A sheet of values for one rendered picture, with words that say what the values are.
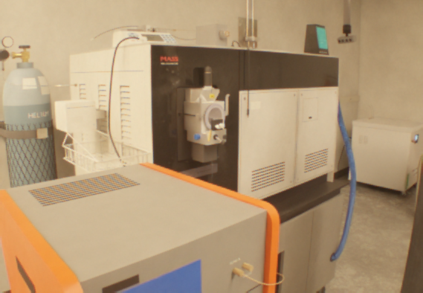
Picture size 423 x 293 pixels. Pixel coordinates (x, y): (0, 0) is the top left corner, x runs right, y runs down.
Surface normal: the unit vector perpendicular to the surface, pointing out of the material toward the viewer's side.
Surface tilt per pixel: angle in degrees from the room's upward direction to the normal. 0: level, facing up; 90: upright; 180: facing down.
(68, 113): 90
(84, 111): 90
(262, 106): 90
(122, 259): 0
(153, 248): 0
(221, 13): 90
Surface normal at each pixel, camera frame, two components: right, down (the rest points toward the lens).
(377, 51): -0.73, 0.12
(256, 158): 0.68, 0.13
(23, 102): 0.39, 0.14
